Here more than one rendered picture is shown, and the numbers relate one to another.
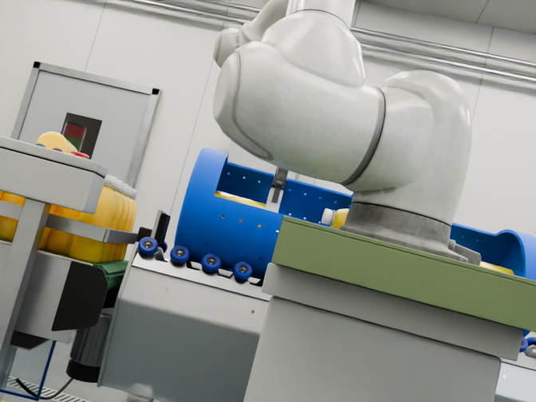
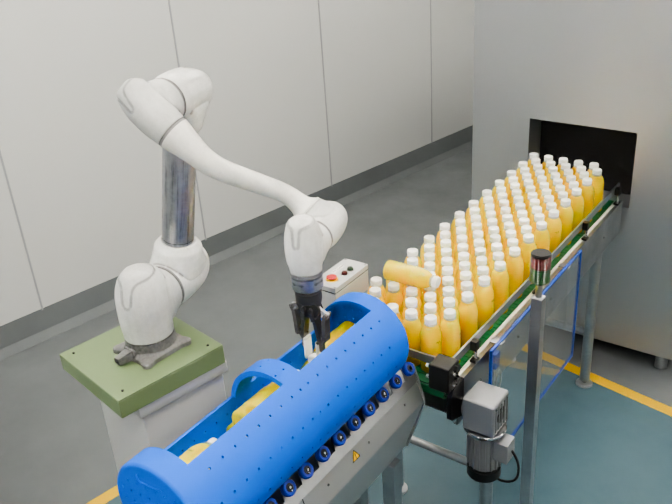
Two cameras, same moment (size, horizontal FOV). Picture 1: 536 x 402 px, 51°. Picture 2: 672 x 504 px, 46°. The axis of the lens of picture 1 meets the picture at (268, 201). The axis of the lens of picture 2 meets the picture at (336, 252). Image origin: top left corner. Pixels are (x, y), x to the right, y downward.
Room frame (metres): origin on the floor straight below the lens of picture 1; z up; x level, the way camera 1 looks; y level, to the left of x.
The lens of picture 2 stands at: (2.67, -1.43, 2.43)
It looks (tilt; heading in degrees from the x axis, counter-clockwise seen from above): 27 degrees down; 130
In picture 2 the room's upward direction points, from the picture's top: 4 degrees counter-clockwise
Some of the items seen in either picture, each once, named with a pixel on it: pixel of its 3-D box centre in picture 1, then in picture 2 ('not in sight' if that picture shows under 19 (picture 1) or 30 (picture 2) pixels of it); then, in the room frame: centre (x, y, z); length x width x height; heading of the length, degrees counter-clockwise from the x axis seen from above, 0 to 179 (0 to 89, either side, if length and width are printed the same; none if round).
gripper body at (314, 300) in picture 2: not in sight; (309, 302); (1.37, -0.01, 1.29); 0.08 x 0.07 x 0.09; 3
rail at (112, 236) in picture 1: (124, 237); (393, 346); (1.41, 0.32, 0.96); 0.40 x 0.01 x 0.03; 3
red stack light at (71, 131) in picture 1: (73, 132); (540, 260); (1.76, 0.64, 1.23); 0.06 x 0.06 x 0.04
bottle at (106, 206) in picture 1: (95, 221); not in sight; (1.25, 0.35, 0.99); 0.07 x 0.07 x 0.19
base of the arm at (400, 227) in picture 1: (407, 237); (145, 342); (0.86, -0.22, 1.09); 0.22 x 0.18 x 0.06; 87
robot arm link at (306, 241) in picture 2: not in sight; (305, 241); (1.37, 0.00, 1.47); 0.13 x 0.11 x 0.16; 106
